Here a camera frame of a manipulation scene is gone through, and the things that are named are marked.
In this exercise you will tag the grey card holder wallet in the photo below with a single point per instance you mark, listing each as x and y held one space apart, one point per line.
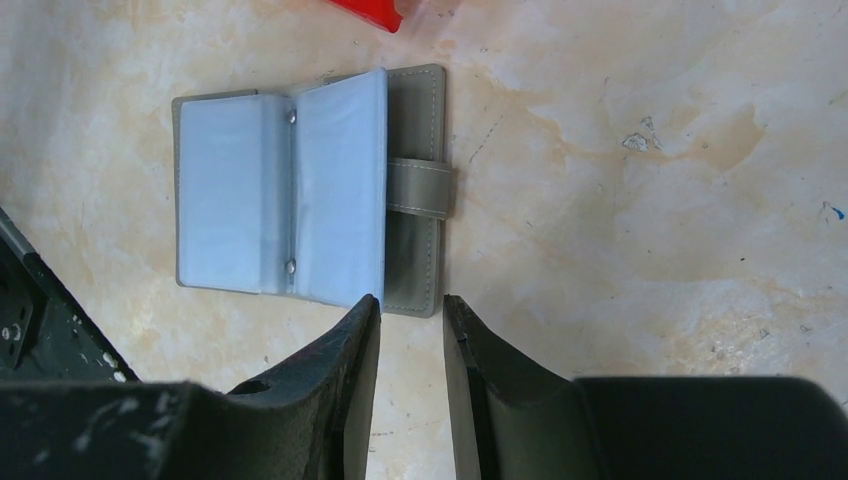
325 193

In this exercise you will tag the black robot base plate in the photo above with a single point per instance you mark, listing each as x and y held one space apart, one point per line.
45 333

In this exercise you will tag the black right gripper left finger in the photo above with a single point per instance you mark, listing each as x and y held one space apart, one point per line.
308 417

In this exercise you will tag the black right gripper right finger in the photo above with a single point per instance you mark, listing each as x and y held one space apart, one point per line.
512 418

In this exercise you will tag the red plastic bin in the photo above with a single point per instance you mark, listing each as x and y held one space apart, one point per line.
380 13

